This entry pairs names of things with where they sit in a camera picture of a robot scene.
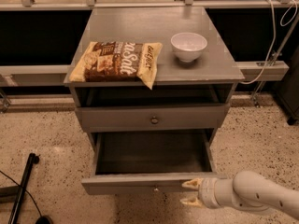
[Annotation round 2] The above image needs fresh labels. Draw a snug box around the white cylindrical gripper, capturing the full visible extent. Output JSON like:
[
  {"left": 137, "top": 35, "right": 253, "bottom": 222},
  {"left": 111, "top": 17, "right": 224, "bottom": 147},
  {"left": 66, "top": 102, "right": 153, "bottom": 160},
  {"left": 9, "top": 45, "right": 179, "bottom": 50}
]
[{"left": 180, "top": 178, "right": 220, "bottom": 209}]

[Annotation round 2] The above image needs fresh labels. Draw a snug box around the grey drawer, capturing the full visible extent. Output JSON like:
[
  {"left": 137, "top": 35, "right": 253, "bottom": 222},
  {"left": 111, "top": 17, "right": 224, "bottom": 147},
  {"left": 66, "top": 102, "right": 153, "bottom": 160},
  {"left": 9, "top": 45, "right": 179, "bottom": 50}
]
[
  {"left": 82, "top": 129, "right": 218, "bottom": 195},
  {"left": 76, "top": 104, "right": 230, "bottom": 133}
]

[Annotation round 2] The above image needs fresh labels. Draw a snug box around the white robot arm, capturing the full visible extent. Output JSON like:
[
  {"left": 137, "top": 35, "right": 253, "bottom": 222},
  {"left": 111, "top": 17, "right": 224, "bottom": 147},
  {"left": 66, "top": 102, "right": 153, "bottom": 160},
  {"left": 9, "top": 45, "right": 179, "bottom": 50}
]
[{"left": 181, "top": 171, "right": 299, "bottom": 220}]

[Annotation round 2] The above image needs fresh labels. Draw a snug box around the grey wooden drawer cabinet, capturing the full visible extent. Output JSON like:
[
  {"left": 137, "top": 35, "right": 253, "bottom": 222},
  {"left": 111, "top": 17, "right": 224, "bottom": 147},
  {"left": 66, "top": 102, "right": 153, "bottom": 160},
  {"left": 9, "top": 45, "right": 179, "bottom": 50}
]
[{"left": 64, "top": 7, "right": 244, "bottom": 145}]

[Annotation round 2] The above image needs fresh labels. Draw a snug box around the dark cabinet at right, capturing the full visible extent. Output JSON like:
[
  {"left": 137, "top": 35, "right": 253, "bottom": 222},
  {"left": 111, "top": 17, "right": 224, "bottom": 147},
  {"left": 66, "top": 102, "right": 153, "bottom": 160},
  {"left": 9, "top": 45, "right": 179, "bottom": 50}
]
[{"left": 276, "top": 47, "right": 299, "bottom": 125}]

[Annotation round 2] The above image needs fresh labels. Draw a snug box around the white ceramic bowl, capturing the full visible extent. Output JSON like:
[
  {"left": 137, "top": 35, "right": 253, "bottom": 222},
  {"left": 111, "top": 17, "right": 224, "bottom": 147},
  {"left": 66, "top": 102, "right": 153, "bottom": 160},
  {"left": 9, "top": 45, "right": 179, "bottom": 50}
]
[{"left": 171, "top": 33, "right": 207, "bottom": 63}]

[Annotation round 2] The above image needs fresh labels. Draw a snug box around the brown yellow snack bag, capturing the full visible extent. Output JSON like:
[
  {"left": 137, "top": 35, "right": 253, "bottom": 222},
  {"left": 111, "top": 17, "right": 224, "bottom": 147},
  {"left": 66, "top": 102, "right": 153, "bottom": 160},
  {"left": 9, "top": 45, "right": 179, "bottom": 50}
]
[{"left": 69, "top": 42, "right": 163, "bottom": 90}]

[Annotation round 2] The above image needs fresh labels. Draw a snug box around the black metal stand leg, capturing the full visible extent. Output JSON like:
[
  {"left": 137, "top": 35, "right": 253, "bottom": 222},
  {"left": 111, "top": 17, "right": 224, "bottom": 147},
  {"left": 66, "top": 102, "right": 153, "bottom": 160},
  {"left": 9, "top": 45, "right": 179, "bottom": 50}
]
[{"left": 0, "top": 153, "right": 39, "bottom": 224}]

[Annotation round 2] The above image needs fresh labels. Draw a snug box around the black floor cable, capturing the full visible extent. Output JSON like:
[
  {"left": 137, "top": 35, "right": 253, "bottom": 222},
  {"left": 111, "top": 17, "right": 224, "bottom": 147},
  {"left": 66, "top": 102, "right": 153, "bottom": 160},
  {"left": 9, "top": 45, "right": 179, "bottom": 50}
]
[{"left": 0, "top": 170, "right": 54, "bottom": 224}]

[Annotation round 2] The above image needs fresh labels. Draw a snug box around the metal railing frame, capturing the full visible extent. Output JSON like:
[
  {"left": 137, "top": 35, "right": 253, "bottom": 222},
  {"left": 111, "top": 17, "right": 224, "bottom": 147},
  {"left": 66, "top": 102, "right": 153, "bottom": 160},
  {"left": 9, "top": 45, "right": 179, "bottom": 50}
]
[{"left": 0, "top": 0, "right": 299, "bottom": 114}]

